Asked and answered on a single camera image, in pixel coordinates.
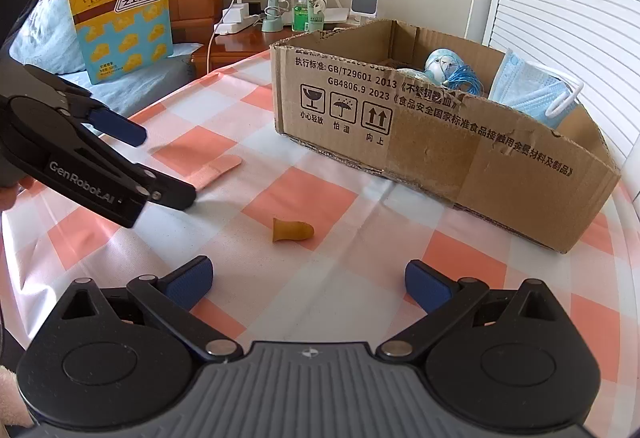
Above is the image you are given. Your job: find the pink adhesive bandage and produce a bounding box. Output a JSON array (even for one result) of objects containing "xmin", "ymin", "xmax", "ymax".
[{"xmin": 192, "ymin": 155, "xmax": 243, "ymax": 191}]

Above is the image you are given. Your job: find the orange checked tablecloth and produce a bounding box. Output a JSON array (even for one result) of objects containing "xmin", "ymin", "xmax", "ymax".
[{"xmin": 0, "ymin": 50, "xmax": 640, "ymax": 419}]

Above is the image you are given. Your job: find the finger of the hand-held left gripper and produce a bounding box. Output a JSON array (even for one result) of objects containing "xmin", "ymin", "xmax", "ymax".
[
  {"xmin": 20, "ymin": 64, "xmax": 148, "ymax": 148},
  {"xmin": 75, "ymin": 118, "xmax": 197, "ymax": 214}
]

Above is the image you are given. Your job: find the blue face mask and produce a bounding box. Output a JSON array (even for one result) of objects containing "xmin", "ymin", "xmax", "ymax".
[{"xmin": 487, "ymin": 47, "xmax": 585, "ymax": 131}]

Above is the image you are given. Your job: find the orange foam earplug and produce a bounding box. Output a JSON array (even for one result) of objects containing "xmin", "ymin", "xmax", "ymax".
[{"xmin": 271, "ymin": 217, "xmax": 316, "ymax": 245}]

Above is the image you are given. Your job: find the green bottle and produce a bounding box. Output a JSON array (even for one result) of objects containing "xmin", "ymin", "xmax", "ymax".
[{"xmin": 292, "ymin": 0, "xmax": 312, "ymax": 31}]

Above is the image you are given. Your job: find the yellow snack bag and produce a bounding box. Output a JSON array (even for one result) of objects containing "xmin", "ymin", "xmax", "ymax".
[{"xmin": 66, "ymin": 0, "xmax": 175, "ymax": 86}]

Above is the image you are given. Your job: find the white power strip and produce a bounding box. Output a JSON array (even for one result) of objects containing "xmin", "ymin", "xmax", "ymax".
[{"xmin": 215, "ymin": 15, "xmax": 263, "ymax": 35}]

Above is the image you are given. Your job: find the white power cable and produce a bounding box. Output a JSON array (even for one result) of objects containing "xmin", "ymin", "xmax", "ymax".
[{"xmin": 204, "ymin": 20, "xmax": 223, "ymax": 75}]

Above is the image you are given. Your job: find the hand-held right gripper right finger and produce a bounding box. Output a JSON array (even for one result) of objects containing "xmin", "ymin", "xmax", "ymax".
[{"xmin": 375, "ymin": 259, "xmax": 556, "ymax": 361}]

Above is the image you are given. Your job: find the wooden nightstand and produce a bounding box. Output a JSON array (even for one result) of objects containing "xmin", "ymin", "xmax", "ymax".
[{"xmin": 207, "ymin": 20, "xmax": 361, "ymax": 71}]

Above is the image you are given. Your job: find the pink fluffy cloth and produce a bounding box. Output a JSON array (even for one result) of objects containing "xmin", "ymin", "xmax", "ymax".
[{"xmin": 0, "ymin": 365, "xmax": 23, "ymax": 424}]

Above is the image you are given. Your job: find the blue and cream plush toy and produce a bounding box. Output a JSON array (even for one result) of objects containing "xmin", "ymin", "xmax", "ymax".
[{"xmin": 424, "ymin": 48, "xmax": 463, "ymax": 84}]

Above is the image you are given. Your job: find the cardboard box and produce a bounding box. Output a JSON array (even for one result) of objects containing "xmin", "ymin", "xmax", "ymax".
[{"xmin": 270, "ymin": 18, "xmax": 622, "ymax": 255}]

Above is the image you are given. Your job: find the light blue pillow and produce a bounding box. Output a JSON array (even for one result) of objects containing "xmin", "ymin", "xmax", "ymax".
[{"xmin": 9, "ymin": 0, "xmax": 91, "ymax": 74}]

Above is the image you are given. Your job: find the white cosmetic tube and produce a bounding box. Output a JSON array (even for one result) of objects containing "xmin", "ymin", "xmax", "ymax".
[{"xmin": 305, "ymin": 0, "xmax": 329, "ymax": 32}]

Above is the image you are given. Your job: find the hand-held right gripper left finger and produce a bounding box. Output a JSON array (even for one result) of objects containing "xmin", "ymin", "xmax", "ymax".
[{"xmin": 57, "ymin": 255, "xmax": 246, "ymax": 361}]

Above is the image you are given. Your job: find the white phone stand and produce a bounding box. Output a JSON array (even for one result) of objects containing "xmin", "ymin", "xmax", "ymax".
[{"xmin": 347, "ymin": 0, "xmax": 381, "ymax": 26}]

